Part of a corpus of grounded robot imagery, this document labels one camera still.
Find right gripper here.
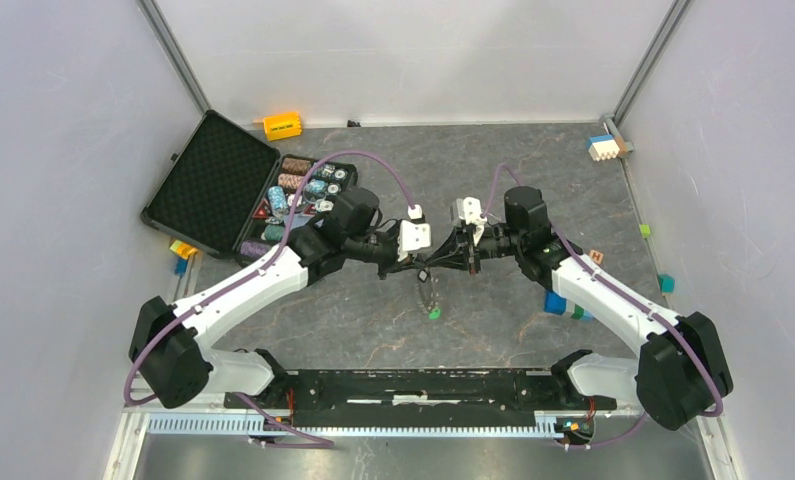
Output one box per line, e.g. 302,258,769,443
425,225,524,276

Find key with black tag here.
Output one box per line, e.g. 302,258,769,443
417,269,431,284

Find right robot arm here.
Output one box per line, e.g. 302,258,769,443
428,186,734,431

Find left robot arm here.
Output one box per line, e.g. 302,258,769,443
124,188,431,409

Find blue green toy block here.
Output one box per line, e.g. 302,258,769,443
543,291,595,322

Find small wooden block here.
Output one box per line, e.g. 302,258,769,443
589,250,604,265

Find yellow toy block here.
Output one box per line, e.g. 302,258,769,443
262,112,303,142

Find blue white toy block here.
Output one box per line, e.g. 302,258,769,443
588,134,621,161

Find black poker chip case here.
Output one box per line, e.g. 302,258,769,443
140,110,358,262

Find small teal cube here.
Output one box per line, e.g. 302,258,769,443
657,273,675,294

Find yellow blue blocks at left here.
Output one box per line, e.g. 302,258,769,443
169,240,199,277

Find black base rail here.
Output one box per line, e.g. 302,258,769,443
253,368,617,428

